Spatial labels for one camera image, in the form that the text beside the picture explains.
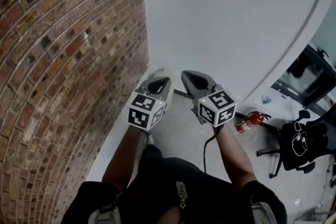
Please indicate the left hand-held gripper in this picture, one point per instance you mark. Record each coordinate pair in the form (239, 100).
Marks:
(141, 112)

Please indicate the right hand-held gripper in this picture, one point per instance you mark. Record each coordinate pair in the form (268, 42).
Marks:
(215, 108)

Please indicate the person's right forearm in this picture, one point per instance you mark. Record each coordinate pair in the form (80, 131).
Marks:
(233, 154)

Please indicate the person's left forearm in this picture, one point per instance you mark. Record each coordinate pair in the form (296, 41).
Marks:
(123, 154)

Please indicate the dark baseboard strip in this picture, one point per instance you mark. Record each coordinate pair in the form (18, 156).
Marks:
(181, 93)

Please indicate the person's left grey shoe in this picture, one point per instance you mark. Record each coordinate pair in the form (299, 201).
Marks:
(149, 139)

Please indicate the red fire extinguisher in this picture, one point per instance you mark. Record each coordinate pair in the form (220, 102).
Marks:
(249, 122)

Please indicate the person's legs in black trousers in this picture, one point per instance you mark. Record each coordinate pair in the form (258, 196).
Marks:
(153, 154)

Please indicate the black office chair behind glass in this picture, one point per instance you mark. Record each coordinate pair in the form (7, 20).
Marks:
(302, 68)

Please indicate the person's black shirt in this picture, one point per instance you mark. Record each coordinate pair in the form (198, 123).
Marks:
(210, 199)

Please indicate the black mesh office chair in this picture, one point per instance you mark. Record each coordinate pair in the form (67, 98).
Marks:
(302, 149)

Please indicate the black window frame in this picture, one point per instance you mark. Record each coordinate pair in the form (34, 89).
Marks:
(302, 91)

